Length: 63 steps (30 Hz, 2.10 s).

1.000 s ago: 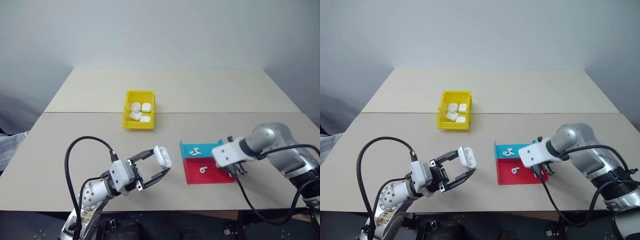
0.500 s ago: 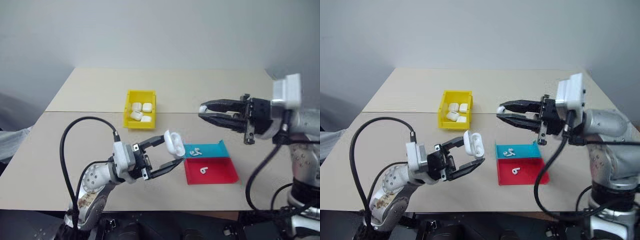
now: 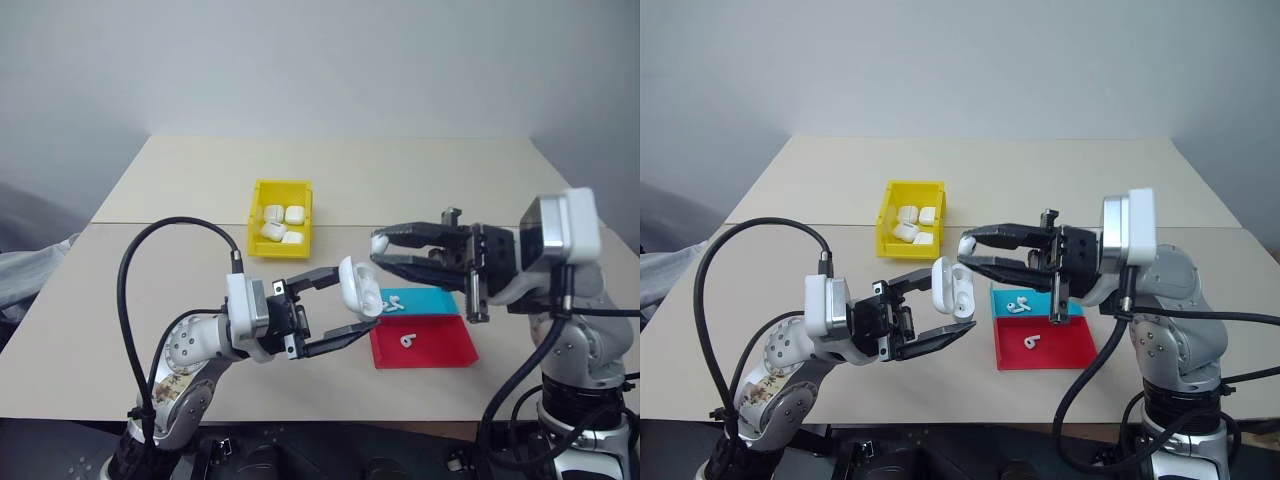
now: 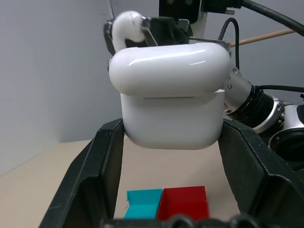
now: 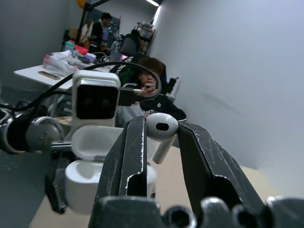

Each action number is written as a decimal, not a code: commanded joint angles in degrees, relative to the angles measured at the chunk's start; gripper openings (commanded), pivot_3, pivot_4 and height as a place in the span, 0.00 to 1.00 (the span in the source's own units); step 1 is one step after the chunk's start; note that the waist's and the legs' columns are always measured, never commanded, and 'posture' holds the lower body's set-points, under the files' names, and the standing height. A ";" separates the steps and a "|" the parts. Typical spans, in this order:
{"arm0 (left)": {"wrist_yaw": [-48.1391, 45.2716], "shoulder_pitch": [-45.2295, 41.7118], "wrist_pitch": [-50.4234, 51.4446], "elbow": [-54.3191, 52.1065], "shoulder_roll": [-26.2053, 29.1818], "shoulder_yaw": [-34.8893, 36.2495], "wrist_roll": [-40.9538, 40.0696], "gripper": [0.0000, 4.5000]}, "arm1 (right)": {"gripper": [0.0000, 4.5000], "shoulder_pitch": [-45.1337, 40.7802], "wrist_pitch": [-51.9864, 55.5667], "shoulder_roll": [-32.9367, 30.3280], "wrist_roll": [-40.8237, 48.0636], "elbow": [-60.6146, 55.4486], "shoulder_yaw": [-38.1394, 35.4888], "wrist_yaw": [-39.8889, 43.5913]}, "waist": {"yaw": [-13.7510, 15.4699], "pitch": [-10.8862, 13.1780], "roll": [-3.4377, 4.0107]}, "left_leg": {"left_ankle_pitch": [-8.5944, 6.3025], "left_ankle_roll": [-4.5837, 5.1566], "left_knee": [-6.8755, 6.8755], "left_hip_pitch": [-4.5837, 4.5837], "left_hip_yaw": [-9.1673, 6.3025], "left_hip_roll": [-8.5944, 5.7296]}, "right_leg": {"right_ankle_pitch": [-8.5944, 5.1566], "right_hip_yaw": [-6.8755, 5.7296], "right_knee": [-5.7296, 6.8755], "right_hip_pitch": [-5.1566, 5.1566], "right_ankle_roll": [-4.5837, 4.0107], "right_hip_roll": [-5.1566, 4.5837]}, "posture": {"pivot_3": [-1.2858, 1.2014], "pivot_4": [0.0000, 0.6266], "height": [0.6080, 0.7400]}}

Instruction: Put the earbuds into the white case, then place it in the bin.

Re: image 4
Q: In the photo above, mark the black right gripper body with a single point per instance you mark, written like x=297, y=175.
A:
x=178, y=8

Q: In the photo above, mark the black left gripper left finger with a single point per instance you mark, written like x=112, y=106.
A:
x=92, y=180

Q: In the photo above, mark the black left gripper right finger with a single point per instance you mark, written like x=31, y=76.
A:
x=259, y=180

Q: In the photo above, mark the teal plastic bin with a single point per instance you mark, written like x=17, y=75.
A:
x=142, y=204

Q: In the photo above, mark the white earbud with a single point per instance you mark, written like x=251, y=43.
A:
x=126, y=25

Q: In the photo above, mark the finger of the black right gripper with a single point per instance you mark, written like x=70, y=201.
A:
x=108, y=38
x=166, y=31

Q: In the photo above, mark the thin wooden stick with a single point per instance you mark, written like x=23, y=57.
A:
x=263, y=36

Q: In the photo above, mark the red plastic bin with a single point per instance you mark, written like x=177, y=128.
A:
x=184, y=202

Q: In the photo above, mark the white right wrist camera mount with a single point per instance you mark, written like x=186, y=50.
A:
x=200, y=22

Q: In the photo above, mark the white earbuds charging case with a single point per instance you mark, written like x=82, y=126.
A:
x=169, y=95

